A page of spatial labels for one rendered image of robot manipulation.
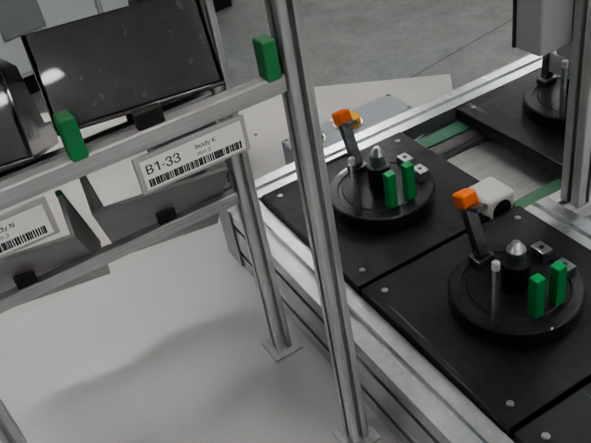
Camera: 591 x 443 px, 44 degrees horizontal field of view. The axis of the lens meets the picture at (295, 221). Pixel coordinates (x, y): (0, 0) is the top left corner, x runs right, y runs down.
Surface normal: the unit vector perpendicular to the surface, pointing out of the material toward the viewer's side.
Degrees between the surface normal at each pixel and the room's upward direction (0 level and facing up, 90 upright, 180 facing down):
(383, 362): 0
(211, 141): 90
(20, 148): 65
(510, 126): 0
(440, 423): 0
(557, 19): 90
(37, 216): 90
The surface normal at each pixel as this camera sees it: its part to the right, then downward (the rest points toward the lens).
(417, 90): -0.15, -0.78
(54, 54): 0.25, 0.14
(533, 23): -0.85, 0.41
